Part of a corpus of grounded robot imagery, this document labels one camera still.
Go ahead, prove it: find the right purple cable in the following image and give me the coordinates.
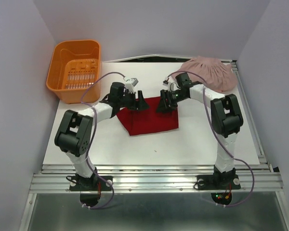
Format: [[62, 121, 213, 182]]
[[163, 70, 254, 208]]

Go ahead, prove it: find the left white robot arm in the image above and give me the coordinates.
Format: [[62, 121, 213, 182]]
[[54, 78, 149, 190]]

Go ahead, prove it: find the orange plastic basket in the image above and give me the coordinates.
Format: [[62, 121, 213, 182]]
[[46, 39, 102, 104]]

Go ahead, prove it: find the aluminium rail frame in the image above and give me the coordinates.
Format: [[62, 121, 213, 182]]
[[18, 56, 289, 231]]

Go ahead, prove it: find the red pleated skirt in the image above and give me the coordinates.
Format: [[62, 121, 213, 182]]
[[117, 97, 179, 136]]

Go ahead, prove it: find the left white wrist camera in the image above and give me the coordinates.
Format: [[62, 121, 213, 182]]
[[123, 77, 138, 93]]

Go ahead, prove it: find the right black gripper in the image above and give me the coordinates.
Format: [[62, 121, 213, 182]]
[[155, 89, 187, 114]]

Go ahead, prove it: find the pink pleated skirt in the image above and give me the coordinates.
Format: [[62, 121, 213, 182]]
[[172, 56, 238, 93]]

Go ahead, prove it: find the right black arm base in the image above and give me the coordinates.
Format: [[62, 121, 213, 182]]
[[194, 167, 241, 191]]

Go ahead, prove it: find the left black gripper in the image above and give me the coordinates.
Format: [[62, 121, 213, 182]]
[[118, 90, 150, 112]]

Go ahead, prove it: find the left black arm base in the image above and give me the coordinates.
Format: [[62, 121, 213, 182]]
[[66, 174, 111, 192]]

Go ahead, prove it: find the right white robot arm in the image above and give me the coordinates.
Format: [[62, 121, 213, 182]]
[[156, 71, 244, 188]]

